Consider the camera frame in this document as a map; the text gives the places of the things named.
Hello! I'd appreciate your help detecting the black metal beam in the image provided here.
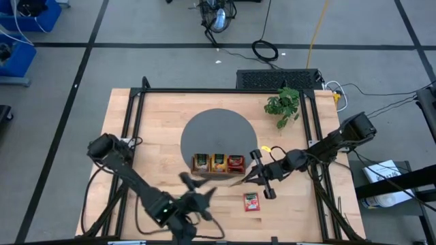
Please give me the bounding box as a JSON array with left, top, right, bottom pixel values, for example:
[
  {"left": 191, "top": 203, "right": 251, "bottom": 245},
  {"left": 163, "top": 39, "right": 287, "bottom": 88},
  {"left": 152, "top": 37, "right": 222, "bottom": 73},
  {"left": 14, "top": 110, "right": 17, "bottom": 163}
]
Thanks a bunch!
[{"left": 354, "top": 164, "right": 436, "bottom": 200}]

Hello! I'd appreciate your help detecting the green plant white pot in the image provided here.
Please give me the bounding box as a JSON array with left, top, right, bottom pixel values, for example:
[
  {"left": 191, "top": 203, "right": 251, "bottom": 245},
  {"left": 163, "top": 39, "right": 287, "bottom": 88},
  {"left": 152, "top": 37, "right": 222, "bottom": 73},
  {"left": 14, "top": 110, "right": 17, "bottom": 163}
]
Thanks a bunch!
[{"left": 264, "top": 86, "right": 301, "bottom": 131}]

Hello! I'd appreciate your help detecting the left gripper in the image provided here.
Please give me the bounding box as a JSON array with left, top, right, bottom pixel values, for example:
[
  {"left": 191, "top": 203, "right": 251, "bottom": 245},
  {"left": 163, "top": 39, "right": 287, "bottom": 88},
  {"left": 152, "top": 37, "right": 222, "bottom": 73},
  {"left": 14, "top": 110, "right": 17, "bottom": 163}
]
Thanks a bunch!
[{"left": 176, "top": 171, "right": 218, "bottom": 221}]

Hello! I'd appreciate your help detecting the black chair base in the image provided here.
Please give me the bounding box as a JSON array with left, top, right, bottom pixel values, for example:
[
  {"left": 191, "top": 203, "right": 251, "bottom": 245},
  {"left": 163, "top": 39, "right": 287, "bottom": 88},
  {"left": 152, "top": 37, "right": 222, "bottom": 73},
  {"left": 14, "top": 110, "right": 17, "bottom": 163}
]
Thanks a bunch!
[{"left": 0, "top": 104, "right": 14, "bottom": 123}]

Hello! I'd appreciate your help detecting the yellow cable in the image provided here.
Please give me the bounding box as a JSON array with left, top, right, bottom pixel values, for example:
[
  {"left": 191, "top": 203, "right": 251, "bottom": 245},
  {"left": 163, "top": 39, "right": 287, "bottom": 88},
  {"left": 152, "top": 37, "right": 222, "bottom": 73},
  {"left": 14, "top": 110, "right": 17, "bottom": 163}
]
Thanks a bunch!
[{"left": 305, "top": 0, "right": 332, "bottom": 69}]

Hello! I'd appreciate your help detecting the black left camera cable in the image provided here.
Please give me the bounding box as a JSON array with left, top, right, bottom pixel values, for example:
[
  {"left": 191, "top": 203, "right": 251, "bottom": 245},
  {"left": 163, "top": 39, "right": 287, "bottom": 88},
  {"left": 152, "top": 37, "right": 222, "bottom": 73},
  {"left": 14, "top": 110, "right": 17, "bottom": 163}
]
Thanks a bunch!
[{"left": 134, "top": 195, "right": 226, "bottom": 241}]

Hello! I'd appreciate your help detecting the beige cinnamon tea packet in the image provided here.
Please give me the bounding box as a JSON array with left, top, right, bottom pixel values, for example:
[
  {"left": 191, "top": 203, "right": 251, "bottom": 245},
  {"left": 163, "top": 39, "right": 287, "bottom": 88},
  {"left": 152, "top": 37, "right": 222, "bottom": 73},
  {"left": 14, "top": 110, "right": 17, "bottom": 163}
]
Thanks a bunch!
[{"left": 194, "top": 153, "right": 211, "bottom": 172}]

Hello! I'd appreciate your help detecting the wooden tea box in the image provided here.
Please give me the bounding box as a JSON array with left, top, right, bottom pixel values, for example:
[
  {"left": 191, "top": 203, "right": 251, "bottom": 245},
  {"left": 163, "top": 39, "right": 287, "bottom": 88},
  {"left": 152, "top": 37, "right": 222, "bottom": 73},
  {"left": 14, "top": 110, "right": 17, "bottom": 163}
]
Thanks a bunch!
[{"left": 190, "top": 152, "right": 247, "bottom": 177}]

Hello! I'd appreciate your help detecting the white booklet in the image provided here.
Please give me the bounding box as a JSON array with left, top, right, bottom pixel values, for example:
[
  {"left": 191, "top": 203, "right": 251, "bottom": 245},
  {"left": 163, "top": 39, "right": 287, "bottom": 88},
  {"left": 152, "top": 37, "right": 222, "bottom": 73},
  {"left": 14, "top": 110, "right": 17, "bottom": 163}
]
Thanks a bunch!
[{"left": 360, "top": 159, "right": 417, "bottom": 209}]

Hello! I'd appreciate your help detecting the black right camera cable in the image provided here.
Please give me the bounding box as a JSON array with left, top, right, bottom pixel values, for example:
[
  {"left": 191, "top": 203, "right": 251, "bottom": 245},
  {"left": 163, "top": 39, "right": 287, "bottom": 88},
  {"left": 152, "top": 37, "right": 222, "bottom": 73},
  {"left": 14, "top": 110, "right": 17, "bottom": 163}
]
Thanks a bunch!
[{"left": 268, "top": 145, "right": 290, "bottom": 163}]

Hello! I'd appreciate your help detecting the grey side table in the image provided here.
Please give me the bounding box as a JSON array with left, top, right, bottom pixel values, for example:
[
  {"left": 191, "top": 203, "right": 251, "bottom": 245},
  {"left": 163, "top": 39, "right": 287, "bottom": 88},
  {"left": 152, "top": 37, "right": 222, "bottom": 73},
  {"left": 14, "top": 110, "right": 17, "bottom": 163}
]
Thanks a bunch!
[{"left": 347, "top": 159, "right": 431, "bottom": 218}]

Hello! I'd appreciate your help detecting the grey round placemat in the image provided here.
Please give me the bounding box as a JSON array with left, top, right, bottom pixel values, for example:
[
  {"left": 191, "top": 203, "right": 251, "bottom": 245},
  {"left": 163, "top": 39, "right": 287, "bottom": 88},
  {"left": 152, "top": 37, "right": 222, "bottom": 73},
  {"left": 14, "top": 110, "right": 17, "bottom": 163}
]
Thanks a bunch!
[{"left": 180, "top": 108, "right": 259, "bottom": 180}]

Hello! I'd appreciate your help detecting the black hanging power cable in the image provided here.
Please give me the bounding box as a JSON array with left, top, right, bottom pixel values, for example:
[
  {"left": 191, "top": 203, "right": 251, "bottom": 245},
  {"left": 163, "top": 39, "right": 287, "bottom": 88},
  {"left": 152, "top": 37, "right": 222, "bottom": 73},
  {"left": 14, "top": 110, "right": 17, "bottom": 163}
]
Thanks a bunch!
[{"left": 80, "top": 165, "right": 106, "bottom": 235}]

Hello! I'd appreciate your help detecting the black floor fan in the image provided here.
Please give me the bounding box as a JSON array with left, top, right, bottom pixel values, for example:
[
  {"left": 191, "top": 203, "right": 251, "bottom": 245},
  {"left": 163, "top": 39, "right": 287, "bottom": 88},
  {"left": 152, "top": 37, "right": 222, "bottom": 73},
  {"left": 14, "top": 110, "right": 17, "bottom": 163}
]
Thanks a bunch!
[{"left": 198, "top": 0, "right": 238, "bottom": 34}]

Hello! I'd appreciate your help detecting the black table frame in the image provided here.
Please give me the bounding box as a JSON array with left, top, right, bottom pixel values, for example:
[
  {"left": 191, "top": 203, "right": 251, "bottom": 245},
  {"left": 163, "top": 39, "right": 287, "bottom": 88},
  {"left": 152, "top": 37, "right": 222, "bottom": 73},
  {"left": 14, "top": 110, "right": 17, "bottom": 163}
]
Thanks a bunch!
[{"left": 75, "top": 76, "right": 369, "bottom": 245}]

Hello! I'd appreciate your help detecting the black camera cable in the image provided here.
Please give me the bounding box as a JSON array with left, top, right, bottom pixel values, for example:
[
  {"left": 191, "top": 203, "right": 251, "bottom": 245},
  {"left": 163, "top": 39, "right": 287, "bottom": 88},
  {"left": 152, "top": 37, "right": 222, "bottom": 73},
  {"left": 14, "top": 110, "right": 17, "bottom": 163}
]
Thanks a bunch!
[
  {"left": 134, "top": 195, "right": 226, "bottom": 241},
  {"left": 268, "top": 145, "right": 290, "bottom": 163}
]

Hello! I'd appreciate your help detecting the orange mango tea packet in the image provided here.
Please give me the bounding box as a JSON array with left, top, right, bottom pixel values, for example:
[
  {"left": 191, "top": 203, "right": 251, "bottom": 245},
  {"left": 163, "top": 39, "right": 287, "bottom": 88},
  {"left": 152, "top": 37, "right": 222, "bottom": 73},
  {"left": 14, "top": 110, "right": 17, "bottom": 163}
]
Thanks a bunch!
[{"left": 211, "top": 153, "right": 228, "bottom": 173}]

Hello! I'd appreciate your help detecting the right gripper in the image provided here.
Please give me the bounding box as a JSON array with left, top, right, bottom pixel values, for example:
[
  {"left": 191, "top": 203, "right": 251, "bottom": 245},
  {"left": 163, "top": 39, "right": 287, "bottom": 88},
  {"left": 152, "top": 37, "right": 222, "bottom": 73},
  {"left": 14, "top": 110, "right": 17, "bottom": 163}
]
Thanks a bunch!
[{"left": 240, "top": 148, "right": 285, "bottom": 200}]

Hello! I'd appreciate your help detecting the grey metal foot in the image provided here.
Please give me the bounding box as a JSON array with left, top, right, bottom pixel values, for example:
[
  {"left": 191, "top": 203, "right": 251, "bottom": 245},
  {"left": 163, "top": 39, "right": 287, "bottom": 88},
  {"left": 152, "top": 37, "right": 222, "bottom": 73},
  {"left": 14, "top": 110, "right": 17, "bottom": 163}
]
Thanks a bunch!
[{"left": 0, "top": 75, "right": 32, "bottom": 87}]

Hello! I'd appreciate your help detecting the white looped cable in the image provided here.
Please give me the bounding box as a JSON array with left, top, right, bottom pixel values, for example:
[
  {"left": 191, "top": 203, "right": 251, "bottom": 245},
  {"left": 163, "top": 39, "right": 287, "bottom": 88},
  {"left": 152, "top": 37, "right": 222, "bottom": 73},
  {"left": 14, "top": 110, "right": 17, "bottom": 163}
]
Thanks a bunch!
[{"left": 325, "top": 80, "right": 349, "bottom": 113}]

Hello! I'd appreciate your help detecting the black coiled cable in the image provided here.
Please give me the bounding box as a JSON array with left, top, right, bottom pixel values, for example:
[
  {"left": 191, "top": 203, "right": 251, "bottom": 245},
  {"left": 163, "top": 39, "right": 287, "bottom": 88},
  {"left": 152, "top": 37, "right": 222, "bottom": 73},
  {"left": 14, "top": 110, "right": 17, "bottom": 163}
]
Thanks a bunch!
[{"left": 251, "top": 0, "right": 280, "bottom": 63}]

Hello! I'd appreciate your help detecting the blue storage bin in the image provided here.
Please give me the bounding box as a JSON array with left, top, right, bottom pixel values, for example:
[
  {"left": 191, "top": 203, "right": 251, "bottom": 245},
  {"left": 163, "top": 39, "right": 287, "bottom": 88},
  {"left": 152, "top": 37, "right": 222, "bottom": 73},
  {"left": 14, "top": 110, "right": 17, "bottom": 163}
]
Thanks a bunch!
[
  {"left": 0, "top": 0, "right": 63, "bottom": 33},
  {"left": 0, "top": 33, "right": 37, "bottom": 78}
]

